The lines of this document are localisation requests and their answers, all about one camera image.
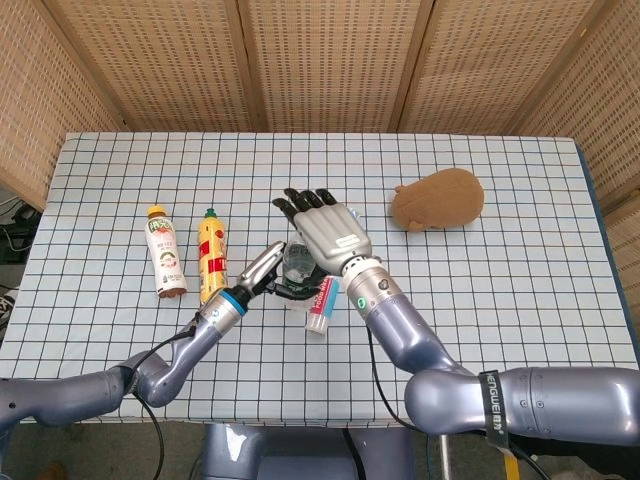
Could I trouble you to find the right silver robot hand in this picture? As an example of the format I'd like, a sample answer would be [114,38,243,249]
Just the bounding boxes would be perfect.
[271,187,374,275]

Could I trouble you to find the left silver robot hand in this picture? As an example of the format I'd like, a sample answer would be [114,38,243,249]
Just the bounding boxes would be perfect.
[236,241,330,302]

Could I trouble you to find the yellow drink bottle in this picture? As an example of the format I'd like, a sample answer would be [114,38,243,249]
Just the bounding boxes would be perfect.
[197,208,230,306]

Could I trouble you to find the white label brown drink bottle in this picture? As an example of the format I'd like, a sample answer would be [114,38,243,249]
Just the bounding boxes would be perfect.
[145,204,189,300]

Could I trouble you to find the brown plush toy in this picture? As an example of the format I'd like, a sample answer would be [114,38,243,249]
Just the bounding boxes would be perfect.
[390,168,486,233]

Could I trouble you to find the blue checked tablecloth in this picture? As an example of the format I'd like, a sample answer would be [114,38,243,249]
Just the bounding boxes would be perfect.
[0,131,640,427]

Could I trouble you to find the woven bamboo screen panel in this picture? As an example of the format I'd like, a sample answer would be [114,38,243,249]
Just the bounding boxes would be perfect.
[237,0,436,134]
[0,0,126,211]
[509,0,640,281]
[42,0,269,134]
[397,0,621,136]

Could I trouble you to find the grey robot torso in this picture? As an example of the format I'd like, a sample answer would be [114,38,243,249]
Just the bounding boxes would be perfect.
[202,424,416,480]

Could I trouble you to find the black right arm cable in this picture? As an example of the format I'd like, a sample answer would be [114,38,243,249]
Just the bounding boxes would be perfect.
[367,322,451,439]

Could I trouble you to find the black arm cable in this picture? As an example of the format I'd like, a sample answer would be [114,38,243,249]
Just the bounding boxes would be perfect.
[367,322,451,439]
[130,319,201,480]

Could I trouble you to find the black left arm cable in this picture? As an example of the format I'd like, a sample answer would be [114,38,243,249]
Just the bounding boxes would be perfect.
[130,319,201,480]

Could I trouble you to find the black printed strap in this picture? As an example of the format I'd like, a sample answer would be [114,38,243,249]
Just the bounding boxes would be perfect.
[478,369,510,454]

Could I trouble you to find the black floor cable bundle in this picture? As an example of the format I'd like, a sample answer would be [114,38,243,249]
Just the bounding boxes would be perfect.
[0,197,44,264]

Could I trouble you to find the yellow strap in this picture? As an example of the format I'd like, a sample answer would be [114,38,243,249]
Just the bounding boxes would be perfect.
[501,444,522,480]

